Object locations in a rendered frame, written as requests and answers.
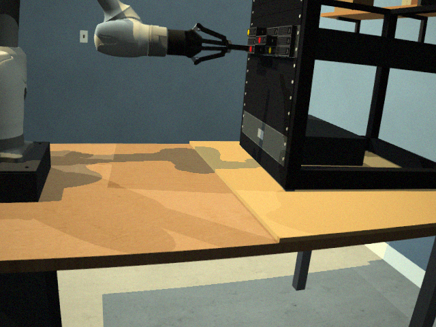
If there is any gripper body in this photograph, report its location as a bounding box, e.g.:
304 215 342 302
166 29 202 58

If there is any light brown flat board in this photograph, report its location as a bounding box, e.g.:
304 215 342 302
189 141 436 243

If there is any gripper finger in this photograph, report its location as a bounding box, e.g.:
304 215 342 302
191 46 249 65
191 23 249 48

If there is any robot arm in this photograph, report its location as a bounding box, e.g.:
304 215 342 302
0 0 168 163

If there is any black metal rack frame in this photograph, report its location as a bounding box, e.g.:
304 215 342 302
239 0 436 191

